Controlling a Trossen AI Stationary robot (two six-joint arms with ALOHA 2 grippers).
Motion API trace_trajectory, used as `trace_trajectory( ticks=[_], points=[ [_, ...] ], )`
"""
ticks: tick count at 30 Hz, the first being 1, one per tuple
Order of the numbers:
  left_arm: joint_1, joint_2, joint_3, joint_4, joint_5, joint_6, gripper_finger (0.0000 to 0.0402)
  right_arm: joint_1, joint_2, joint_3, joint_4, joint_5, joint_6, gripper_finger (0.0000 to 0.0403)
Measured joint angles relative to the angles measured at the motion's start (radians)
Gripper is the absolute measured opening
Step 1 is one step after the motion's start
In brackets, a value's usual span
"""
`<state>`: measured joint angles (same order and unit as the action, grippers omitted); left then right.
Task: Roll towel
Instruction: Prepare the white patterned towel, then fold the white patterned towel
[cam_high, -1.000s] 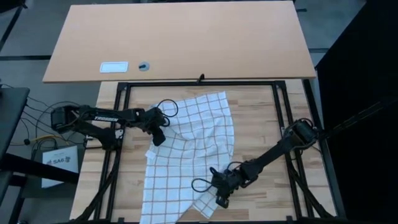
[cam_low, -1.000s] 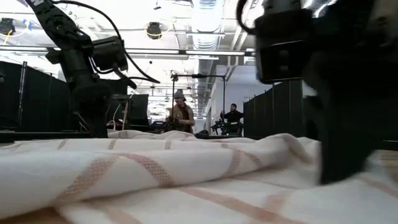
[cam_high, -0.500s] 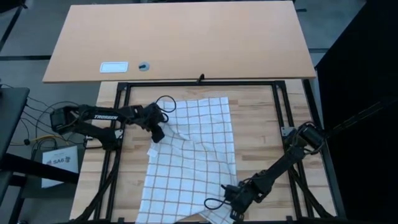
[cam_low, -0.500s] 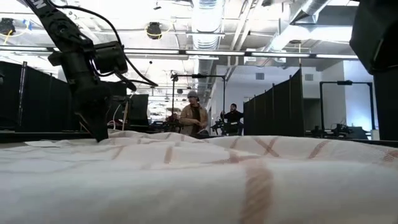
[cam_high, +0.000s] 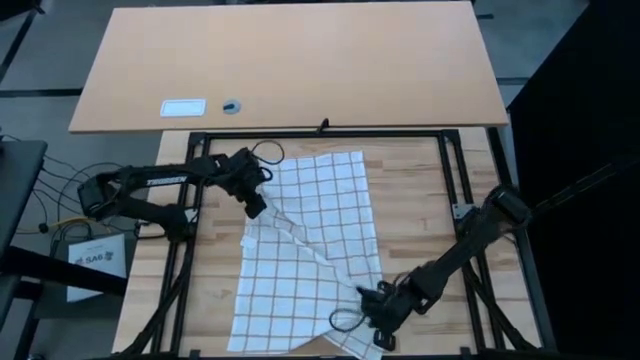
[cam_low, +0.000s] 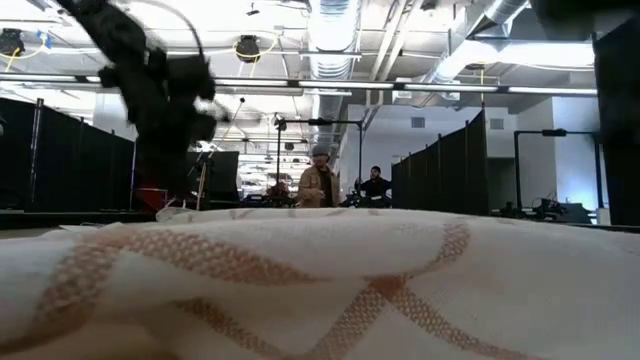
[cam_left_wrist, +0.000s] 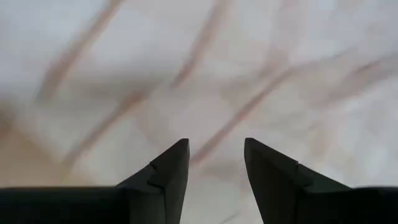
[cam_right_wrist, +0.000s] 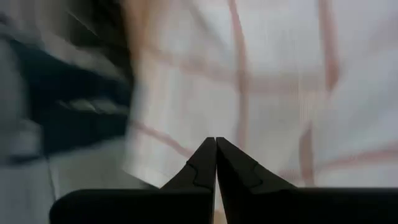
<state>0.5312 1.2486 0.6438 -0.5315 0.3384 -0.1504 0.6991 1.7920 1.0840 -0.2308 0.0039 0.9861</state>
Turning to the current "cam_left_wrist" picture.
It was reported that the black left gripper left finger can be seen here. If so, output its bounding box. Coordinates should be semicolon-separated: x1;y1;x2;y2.
0;138;190;224

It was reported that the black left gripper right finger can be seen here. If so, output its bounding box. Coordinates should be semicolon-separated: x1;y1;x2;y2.
244;137;398;224

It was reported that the white towel with orange checks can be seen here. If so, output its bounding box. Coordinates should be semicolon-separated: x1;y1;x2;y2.
0;0;398;224

